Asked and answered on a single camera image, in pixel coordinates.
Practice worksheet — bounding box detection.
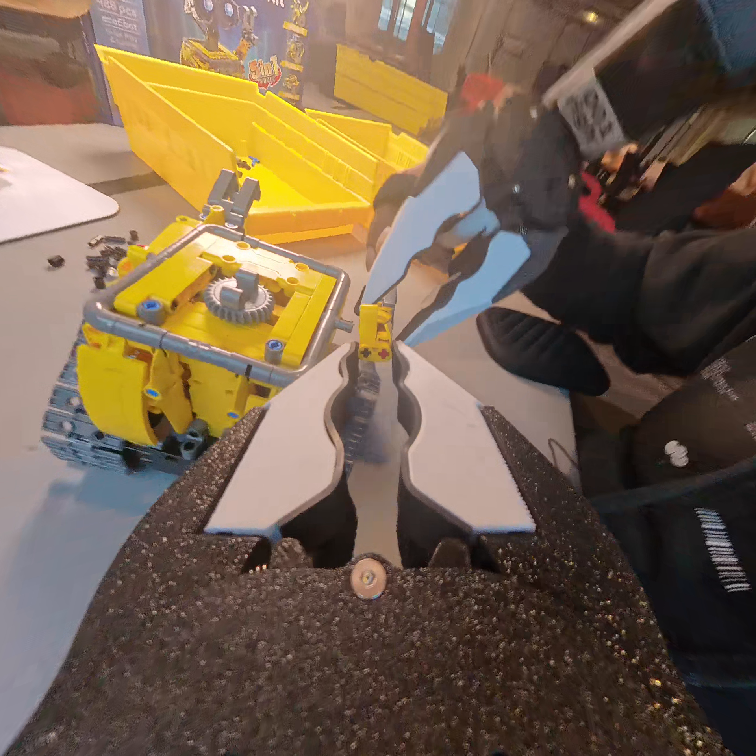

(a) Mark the person's right forearm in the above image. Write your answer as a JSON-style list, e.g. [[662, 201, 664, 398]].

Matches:
[[520, 159, 756, 377]]

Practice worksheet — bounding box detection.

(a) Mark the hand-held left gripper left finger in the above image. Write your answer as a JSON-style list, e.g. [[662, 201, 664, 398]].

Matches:
[[204, 341, 356, 537]]

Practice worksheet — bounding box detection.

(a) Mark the blue printed kit box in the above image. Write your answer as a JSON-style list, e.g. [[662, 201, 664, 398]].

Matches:
[[89, 0, 312, 114]]

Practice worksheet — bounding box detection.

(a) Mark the pile of small brick pins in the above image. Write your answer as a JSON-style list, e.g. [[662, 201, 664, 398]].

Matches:
[[47, 229, 141, 291]]

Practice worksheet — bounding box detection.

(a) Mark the yellow tracked brick vehicle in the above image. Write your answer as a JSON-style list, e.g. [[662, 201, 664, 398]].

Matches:
[[40, 169, 355, 474]]

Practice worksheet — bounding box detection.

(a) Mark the white rounded base plate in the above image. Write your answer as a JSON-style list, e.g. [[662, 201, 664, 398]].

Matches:
[[0, 146, 120, 245]]

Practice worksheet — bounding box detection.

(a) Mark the yellow plastic parts bin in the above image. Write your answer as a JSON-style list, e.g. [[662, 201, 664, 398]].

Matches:
[[94, 44, 379, 244]]

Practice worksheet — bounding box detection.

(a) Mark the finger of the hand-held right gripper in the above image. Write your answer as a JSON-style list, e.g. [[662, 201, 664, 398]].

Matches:
[[360, 150, 483, 308], [402, 229, 531, 349]]

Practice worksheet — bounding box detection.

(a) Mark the yellow brick assembly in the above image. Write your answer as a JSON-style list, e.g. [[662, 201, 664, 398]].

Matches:
[[356, 303, 395, 363]]

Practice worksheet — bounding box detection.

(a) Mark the grey desk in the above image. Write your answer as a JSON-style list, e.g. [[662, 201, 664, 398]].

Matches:
[[0, 124, 582, 733]]

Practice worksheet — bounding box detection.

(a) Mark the person's black hoodie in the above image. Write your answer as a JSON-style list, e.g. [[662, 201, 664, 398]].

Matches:
[[576, 337, 756, 756]]

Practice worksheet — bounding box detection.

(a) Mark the red plastic canister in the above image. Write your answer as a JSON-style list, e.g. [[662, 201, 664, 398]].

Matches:
[[578, 170, 616, 232]]

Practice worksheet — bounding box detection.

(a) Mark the window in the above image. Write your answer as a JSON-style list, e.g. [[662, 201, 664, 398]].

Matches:
[[378, 0, 451, 43]]

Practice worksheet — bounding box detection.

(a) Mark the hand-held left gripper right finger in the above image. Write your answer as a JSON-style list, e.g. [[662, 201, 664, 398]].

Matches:
[[395, 341, 537, 535]]

